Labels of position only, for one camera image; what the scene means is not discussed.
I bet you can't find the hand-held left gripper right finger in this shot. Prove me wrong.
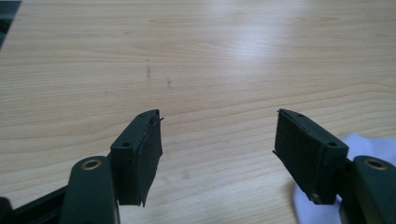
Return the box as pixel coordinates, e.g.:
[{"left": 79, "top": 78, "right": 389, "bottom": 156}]
[{"left": 272, "top": 108, "right": 350, "bottom": 206}]

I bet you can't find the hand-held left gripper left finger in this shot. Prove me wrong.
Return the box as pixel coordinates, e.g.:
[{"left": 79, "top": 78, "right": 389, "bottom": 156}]
[{"left": 109, "top": 108, "right": 164, "bottom": 208}]

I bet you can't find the white ankle sock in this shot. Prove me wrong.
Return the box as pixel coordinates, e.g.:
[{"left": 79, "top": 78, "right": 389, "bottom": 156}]
[{"left": 292, "top": 133, "right": 396, "bottom": 224}]

